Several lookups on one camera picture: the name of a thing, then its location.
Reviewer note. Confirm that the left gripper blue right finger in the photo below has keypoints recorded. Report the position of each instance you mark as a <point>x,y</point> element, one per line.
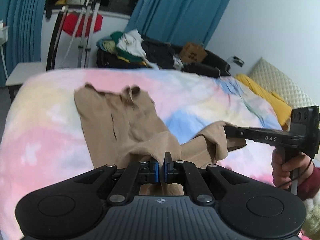
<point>169,170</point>

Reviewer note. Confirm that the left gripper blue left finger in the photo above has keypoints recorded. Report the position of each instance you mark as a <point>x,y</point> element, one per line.
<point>153,171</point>

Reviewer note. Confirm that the tan t-shirt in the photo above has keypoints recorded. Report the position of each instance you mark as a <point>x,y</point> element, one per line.
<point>124,128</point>

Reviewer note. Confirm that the red sleeve forearm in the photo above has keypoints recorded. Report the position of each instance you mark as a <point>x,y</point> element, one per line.
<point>309,187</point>

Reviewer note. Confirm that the pile of clothes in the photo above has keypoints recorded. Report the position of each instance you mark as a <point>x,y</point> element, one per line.
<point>129,46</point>

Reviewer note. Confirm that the person's right hand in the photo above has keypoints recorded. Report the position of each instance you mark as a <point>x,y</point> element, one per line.
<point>282,170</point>

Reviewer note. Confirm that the yellow plush toy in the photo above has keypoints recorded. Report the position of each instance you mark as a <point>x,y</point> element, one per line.
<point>280,107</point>

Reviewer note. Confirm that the cream quilted headboard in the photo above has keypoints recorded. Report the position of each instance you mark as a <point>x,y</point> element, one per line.
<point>273,80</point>

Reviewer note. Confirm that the pastel tie-dye bed cover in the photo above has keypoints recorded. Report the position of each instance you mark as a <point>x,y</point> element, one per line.
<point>43,142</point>

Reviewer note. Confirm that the black sofa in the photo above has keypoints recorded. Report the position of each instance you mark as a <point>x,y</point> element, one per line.
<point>165,55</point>

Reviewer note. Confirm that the brown paper bag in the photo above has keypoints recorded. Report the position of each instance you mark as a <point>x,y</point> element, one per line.
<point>192,52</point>

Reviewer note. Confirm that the right blue curtain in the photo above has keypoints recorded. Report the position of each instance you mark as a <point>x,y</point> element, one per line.
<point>177,21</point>

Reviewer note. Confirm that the blue curtain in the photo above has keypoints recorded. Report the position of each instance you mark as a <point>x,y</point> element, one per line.
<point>24,21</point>
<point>177,21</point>

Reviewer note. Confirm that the white bedside bench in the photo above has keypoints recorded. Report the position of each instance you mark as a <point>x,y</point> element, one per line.
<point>21,73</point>

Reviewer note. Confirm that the garment steamer stand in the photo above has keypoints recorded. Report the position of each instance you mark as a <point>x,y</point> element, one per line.
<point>84,48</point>

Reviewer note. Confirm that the red garment on stand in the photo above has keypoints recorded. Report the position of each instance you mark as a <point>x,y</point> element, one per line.
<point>71,20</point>

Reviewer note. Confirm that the white dressing table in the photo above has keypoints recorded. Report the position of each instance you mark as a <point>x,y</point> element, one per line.
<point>3,39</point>

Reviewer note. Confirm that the left blue curtain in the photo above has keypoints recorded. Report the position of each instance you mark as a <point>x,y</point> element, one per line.
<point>24,21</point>

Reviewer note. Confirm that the wall power outlet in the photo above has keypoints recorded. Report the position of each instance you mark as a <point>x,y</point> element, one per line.
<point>237,61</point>

